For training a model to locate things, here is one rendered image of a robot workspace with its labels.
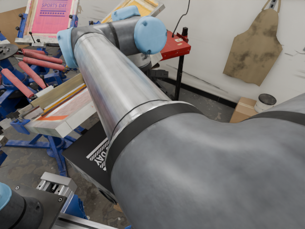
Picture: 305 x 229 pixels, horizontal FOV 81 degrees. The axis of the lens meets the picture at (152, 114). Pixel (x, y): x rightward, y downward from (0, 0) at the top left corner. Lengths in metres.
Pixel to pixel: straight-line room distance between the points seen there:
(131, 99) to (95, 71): 0.09
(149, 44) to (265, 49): 2.20
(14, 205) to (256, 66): 2.53
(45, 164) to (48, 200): 1.75
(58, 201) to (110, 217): 1.29
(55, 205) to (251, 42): 2.41
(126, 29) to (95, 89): 0.22
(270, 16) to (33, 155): 3.14
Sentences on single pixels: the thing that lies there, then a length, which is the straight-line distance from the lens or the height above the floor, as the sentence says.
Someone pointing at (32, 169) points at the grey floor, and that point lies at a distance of 2.62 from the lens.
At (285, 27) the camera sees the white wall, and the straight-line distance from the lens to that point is 2.51.
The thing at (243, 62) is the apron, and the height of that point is 0.79.
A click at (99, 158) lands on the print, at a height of 0.95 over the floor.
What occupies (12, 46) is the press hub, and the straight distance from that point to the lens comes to 1.91.
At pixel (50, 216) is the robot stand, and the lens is 0.82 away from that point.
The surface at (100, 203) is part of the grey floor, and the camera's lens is 2.13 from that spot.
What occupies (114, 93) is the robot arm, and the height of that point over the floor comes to 1.86.
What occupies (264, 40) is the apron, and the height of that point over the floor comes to 1.10.
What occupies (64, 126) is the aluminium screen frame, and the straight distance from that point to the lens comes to 0.61.
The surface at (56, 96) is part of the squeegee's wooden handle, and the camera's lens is 1.24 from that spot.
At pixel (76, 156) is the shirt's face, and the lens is 1.28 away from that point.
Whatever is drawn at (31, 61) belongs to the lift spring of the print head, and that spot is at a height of 1.22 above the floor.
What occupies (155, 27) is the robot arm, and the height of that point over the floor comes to 1.83.
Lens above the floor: 1.97
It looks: 46 degrees down
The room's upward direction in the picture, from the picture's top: straight up
